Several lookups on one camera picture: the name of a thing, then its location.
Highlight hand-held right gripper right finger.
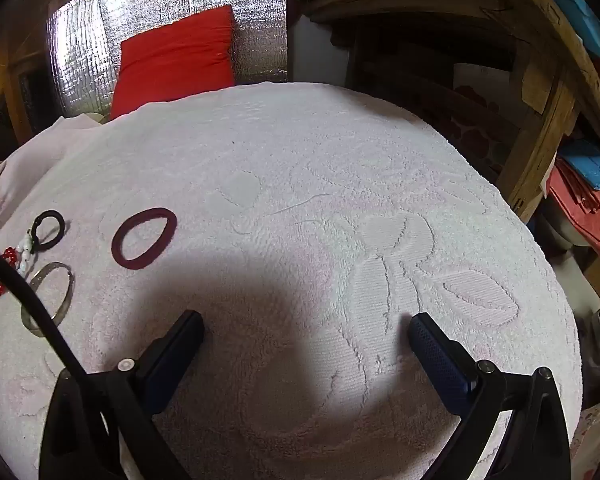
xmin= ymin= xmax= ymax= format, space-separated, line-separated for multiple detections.
xmin=409 ymin=312 xmax=572 ymax=480

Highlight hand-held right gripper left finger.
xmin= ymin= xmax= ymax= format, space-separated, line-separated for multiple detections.
xmin=39 ymin=310 xmax=204 ymax=480

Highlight silver bangle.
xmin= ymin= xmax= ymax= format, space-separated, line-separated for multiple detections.
xmin=21 ymin=262 xmax=76 ymax=333

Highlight dark red hair tie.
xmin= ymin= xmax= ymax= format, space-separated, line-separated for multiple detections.
xmin=111 ymin=207 xmax=178 ymax=269

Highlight white bead bracelet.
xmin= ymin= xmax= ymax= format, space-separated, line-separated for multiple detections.
xmin=15 ymin=230 xmax=36 ymax=273

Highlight black hair tie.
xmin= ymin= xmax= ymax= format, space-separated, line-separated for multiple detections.
xmin=30 ymin=209 xmax=66 ymax=252

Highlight floral paper bag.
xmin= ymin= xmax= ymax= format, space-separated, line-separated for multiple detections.
xmin=570 ymin=400 xmax=600 ymax=480

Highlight red folded cloths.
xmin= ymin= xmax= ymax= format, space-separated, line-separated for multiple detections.
xmin=545 ymin=165 xmax=600 ymax=256

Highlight white textured towel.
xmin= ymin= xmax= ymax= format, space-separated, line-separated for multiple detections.
xmin=0 ymin=81 xmax=583 ymax=480

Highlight red floral printed bag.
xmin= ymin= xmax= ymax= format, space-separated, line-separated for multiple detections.
xmin=447 ymin=62 xmax=516 ymax=171

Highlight blue folded cloth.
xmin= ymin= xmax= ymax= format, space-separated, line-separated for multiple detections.
xmin=560 ymin=140 xmax=600 ymax=191

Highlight pale pink sheet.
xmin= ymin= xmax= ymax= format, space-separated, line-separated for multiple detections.
xmin=0 ymin=114 xmax=113 ymax=216

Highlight red cushion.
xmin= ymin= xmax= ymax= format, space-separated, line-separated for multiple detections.
xmin=109 ymin=4 xmax=237 ymax=121

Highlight wooden shelf unit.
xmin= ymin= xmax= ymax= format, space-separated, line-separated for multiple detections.
xmin=287 ymin=0 xmax=600 ymax=223

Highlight silver foil sheet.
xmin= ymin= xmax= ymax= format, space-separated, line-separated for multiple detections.
xmin=45 ymin=0 xmax=288 ymax=116

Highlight blue box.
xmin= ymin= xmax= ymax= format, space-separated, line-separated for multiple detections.
xmin=517 ymin=0 xmax=600 ymax=58

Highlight black cable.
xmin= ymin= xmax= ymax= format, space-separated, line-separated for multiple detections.
xmin=0 ymin=239 xmax=191 ymax=480

